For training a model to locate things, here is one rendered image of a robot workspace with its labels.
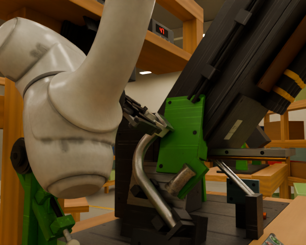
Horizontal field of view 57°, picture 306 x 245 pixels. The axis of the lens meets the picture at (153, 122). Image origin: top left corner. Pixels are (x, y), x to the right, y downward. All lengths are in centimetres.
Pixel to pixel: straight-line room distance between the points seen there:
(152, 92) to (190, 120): 1057
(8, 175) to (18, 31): 47
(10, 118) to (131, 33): 57
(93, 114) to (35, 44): 16
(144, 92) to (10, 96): 1073
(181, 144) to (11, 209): 46
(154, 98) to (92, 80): 1087
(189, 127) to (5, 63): 45
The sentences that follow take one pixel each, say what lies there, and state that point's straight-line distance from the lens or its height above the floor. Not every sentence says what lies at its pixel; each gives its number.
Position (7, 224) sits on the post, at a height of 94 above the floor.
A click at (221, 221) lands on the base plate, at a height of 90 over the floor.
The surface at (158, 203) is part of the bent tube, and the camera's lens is 69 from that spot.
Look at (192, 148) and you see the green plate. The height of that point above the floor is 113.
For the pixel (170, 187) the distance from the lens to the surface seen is 68.
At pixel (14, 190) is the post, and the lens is 81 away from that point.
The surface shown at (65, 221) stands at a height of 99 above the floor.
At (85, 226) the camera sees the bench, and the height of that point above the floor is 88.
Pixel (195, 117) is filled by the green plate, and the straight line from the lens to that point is 73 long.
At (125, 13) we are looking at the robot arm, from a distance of 32.
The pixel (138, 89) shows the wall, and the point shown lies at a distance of 1167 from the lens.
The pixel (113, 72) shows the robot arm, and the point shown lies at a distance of 32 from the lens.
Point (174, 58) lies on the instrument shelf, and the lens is 122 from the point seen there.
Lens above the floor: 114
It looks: 4 degrees up
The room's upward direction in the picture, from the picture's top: straight up
